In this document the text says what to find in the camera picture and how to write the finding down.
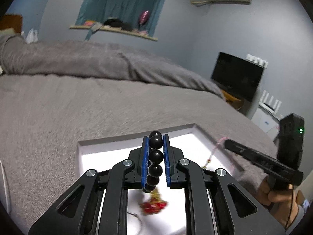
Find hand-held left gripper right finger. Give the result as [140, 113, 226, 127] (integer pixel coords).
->
[163, 134, 286, 235]

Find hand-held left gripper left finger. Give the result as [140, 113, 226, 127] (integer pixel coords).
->
[28, 135, 149, 235]

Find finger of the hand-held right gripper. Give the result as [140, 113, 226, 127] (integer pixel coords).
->
[224, 139, 304, 187]

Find black bead bracelet red tassel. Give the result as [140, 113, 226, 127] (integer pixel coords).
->
[139, 131, 170, 217]

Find grey shallow cardboard box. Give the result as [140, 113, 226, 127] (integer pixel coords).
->
[78, 123, 245, 235]

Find pink cord bracelet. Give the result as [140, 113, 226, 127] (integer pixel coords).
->
[202, 137, 229, 170]

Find person's right forearm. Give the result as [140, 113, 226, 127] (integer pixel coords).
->
[285, 191, 310, 234]

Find person's right hand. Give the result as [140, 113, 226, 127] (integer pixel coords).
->
[259, 176, 299, 212]

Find white appliance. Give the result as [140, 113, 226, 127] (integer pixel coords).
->
[251, 103, 281, 138]

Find white router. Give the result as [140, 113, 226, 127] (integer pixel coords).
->
[259, 90, 282, 115]

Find silver metal bangle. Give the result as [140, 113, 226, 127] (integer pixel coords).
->
[127, 211, 144, 235]

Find wooden television stand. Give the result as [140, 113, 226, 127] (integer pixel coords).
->
[221, 90, 245, 110]

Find black television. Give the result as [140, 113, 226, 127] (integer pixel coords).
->
[211, 51, 265, 102]

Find grey bed cover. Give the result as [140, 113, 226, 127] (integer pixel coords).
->
[0, 73, 278, 235]

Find grey duvet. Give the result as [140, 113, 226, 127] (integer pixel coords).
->
[0, 34, 226, 101]

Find wooden window sill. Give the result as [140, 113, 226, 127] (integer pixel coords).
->
[69, 24, 159, 42]

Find dark clothing pile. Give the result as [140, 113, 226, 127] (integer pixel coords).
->
[103, 17, 133, 30]

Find grey hanging cloth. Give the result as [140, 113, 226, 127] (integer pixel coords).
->
[85, 22, 102, 41]

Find pink balloon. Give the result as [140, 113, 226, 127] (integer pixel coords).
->
[139, 10, 149, 28]

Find teal curtains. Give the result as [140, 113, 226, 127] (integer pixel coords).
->
[75, 0, 172, 38]

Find white plastic bag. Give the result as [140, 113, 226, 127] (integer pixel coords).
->
[24, 29, 39, 44]

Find olive pillow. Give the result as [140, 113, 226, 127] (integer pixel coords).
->
[0, 28, 15, 38]

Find wooden headboard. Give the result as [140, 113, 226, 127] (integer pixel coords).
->
[0, 15, 23, 33]

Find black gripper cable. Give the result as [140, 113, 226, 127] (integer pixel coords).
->
[285, 185, 295, 229]

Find white wall fixtures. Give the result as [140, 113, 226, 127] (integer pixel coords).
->
[246, 53, 269, 67]

